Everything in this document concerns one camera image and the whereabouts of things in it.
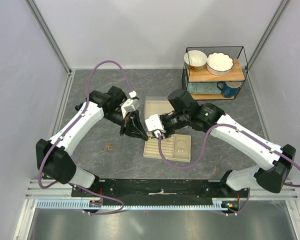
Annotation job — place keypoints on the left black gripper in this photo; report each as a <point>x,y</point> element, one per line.
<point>132,126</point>

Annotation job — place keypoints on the dark green mug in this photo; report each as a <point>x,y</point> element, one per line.
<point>78,107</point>

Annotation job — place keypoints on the beige jewelry box with lid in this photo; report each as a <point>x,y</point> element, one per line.
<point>156,105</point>

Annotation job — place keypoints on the light blue rectangular plate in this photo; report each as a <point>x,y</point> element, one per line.
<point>207,88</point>

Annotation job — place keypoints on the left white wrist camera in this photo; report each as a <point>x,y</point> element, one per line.
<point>130,105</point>

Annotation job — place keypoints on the black wire shelf rack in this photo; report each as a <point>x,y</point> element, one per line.
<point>238,73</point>

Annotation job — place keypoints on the white scalloped bowl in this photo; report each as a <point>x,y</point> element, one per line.
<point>219,64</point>

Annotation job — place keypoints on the white bowl with floral pattern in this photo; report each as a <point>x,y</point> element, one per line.
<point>195,60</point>

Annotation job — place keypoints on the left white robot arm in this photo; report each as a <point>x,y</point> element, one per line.
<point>53,156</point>

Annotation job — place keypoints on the light blue cable duct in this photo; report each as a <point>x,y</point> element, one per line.
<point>89,205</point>

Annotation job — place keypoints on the beige jewelry tray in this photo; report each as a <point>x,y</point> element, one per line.
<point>176,148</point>

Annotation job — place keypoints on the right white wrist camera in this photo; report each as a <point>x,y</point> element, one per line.
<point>155,126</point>

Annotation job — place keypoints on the blue mug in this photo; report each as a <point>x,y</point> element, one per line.
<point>229,89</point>

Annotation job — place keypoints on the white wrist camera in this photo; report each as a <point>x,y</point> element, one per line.
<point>155,126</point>
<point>130,105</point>

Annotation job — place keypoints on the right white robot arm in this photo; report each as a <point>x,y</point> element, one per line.
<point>272,161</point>

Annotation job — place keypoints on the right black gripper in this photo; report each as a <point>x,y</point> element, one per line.
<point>167,133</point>

